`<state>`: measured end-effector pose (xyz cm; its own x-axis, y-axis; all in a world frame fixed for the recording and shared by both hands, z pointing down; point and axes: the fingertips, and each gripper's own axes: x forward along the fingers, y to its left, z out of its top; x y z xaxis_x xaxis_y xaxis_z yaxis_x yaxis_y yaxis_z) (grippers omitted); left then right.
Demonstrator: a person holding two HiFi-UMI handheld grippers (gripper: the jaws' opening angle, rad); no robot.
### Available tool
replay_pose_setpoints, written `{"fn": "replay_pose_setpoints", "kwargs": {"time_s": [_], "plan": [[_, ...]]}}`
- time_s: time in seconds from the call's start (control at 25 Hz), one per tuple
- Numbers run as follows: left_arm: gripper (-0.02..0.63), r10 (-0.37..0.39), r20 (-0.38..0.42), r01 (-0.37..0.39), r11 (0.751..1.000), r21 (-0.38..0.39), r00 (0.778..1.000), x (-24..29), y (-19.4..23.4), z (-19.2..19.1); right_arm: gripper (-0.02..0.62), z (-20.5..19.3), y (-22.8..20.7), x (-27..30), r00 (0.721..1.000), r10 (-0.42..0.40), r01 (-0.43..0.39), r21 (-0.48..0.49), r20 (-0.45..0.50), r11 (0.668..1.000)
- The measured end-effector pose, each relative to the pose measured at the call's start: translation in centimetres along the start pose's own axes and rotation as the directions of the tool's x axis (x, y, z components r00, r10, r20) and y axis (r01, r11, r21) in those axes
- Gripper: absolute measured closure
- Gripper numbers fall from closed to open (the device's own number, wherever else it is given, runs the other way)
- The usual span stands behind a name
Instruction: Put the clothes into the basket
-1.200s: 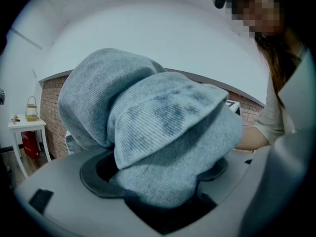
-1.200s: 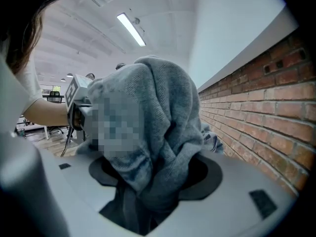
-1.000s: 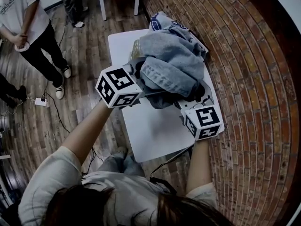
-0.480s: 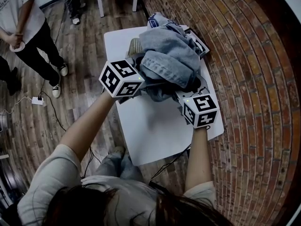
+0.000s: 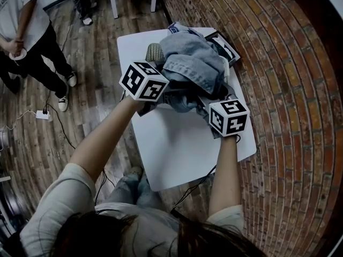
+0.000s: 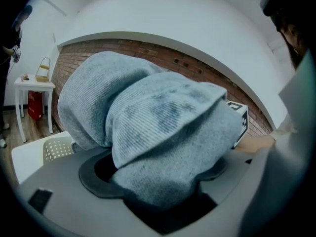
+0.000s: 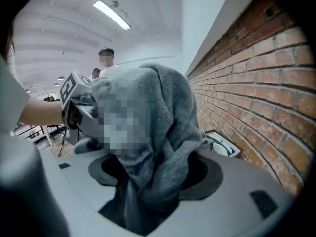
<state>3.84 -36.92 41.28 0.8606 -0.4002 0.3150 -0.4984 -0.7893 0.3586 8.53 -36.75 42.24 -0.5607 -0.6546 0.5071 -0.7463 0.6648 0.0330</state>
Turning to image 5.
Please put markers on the blue denim garment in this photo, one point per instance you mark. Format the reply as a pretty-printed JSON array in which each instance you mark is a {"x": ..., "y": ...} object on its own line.
[{"x": 193, "y": 57}]

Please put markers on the person's white shirt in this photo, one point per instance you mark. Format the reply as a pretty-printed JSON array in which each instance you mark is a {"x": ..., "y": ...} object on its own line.
[{"x": 67, "y": 191}]

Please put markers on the person's right forearm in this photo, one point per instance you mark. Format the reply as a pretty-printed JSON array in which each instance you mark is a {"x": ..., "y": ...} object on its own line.
[{"x": 225, "y": 175}]

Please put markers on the person's left forearm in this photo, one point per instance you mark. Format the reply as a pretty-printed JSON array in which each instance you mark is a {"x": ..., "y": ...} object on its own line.
[{"x": 101, "y": 138}]

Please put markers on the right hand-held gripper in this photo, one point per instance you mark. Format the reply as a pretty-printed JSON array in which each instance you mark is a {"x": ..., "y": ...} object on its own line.
[{"x": 230, "y": 119}]

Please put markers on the cream perforated plastic basket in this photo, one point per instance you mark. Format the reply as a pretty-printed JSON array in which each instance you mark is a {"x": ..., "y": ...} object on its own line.
[{"x": 154, "y": 53}]

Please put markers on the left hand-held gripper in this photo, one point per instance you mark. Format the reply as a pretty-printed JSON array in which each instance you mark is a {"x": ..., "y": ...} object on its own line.
[{"x": 144, "y": 80}]

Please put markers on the white tape roll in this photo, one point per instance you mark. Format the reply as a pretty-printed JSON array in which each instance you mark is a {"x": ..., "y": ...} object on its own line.
[{"x": 18, "y": 54}]

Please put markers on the black tissue box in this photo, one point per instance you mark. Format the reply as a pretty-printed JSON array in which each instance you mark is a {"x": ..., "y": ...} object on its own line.
[{"x": 226, "y": 48}]

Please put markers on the person's grey jeans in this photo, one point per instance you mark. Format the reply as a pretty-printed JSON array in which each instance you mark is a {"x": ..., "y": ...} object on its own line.
[{"x": 128, "y": 191}]

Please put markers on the white power strip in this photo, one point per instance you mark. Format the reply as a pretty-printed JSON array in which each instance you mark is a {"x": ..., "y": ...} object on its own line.
[{"x": 43, "y": 114}]

